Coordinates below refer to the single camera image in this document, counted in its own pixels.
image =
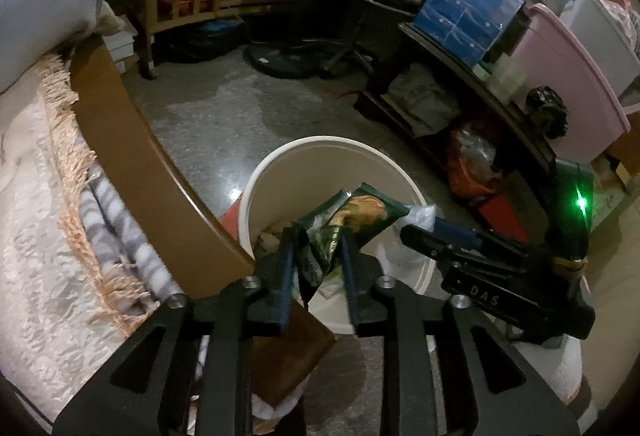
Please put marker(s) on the pink plastic storage tub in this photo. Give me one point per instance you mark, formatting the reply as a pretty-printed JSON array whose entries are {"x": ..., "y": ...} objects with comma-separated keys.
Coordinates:
[{"x": 551, "y": 55}]

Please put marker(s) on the gloved right hand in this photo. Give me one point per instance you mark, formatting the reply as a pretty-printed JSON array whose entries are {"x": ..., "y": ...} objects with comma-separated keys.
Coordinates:
[{"x": 560, "y": 367}]

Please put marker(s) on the blue plastic drawer box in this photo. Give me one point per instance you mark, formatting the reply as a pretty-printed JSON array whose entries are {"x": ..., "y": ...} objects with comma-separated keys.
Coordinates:
[{"x": 466, "y": 28}]

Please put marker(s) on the black crumpled bag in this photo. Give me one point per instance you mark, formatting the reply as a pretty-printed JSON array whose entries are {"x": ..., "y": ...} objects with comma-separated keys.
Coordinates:
[{"x": 546, "y": 110}]

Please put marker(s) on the dark green snack bag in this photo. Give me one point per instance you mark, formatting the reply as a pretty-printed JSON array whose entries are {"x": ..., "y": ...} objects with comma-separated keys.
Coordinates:
[{"x": 365, "y": 212}]

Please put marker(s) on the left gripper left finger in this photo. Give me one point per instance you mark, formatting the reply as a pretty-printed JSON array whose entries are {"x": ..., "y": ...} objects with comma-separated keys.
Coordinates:
[{"x": 189, "y": 362}]

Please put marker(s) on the grey striped blanket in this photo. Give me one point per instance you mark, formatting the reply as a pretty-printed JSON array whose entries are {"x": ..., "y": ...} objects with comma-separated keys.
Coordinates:
[{"x": 127, "y": 261}]

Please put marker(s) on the clear plastic wrapper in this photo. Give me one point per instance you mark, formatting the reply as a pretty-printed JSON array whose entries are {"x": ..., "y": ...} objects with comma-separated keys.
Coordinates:
[{"x": 397, "y": 256}]

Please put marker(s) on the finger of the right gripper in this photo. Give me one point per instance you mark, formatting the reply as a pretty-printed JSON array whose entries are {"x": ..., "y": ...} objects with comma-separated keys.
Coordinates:
[
  {"x": 424, "y": 242},
  {"x": 454, "y": 234}
]

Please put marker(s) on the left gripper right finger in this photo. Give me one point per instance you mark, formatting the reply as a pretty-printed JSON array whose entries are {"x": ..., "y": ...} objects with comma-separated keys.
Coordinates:
[{"x": 445, "y": 362}]

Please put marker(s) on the wooden bed frame rail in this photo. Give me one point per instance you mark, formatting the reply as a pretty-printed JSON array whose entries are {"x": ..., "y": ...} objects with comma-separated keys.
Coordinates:
[{"x": 197, "y": 250}]

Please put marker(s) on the red plastic bag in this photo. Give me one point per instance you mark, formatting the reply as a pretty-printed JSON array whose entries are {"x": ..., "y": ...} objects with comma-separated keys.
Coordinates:
[{"x": 472, "y": 178}]

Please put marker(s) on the dark wooden side table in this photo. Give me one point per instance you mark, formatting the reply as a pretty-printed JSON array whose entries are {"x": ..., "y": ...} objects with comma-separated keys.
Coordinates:
[{"x": 528, "y": 157}]

